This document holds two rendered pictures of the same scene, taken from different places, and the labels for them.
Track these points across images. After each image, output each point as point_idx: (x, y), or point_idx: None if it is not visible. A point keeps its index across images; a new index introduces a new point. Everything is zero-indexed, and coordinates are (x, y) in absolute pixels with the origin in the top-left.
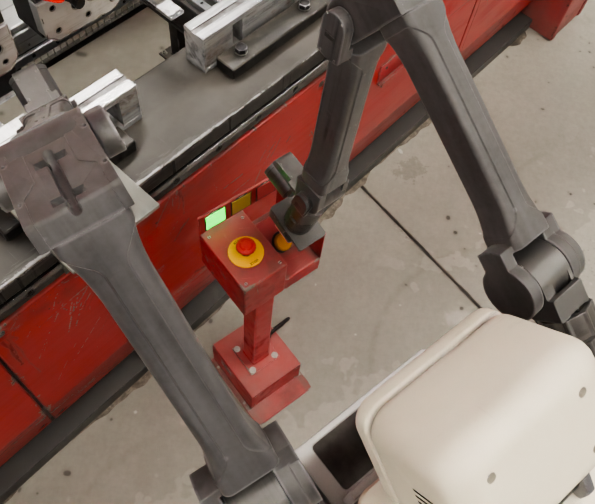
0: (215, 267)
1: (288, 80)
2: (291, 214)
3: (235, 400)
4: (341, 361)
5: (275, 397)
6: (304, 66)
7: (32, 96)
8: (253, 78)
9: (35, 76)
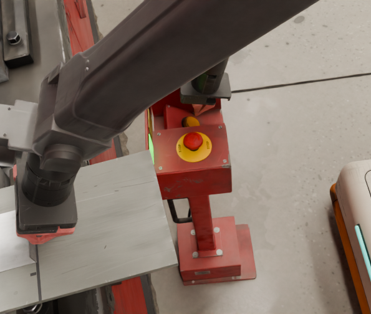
0: (182, 185)
1: (63, 31)
2: (208, 73)
3: (226, 283)
4: (240, 193)
5: (241, 253)
6: (60, 14)
7: (3, 128)
8: (44, 49)
9: None
